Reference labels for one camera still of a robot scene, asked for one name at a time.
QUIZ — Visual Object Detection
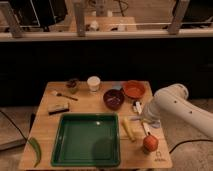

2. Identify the small white black bottle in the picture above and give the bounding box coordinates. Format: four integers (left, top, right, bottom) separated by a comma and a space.
133, 101, 142, 115

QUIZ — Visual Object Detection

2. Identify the black cable on floor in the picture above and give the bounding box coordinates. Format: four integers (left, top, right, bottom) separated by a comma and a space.
0, 109, 29, 141

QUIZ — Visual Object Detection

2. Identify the white cup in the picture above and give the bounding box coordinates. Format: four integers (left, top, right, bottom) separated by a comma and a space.
87, 76, 101, 92

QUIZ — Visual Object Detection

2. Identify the orange round toy fruit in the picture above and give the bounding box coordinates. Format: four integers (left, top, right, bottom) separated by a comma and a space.
143, 135, 159, 152

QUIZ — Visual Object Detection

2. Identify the small dark potted plant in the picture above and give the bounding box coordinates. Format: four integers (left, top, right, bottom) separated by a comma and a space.
66, 78, 78, 94

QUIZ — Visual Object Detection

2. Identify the orange bowl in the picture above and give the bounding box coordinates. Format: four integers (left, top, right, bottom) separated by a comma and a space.
122, 80, 145, 99

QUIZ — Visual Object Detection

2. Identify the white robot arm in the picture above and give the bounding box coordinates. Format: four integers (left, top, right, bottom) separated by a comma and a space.
142, 84, 213, 140

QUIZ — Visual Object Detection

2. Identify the dark purple bowl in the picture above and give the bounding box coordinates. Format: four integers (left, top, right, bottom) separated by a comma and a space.
103, 89, 124, 110

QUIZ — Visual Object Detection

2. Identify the metal frame rail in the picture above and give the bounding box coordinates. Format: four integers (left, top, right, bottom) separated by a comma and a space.
0, 0, 213, 42

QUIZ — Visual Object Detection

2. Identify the green plastic tray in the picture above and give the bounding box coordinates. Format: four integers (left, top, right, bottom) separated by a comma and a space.
51, 114, 120, 167

